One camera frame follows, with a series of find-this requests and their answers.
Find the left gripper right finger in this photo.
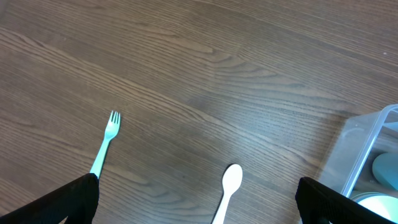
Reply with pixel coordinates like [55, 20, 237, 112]
[295, 177, 393, 224]

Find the light blue bowl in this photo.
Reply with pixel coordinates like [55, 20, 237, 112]
[350, 191, 397, 223]

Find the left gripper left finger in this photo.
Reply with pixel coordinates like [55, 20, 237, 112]
[1, 173, 100, 224]

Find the clear plastic container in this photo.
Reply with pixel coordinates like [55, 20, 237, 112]
[317, 103, 398, 224]

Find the light blue lower cup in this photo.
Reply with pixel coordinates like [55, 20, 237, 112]
[372, 152, 397, 190]

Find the white plastic spoon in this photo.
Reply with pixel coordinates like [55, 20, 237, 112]
[211, 164, 243, 224]

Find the white plastic fork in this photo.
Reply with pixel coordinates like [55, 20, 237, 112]
[90, 111, 121, 179]

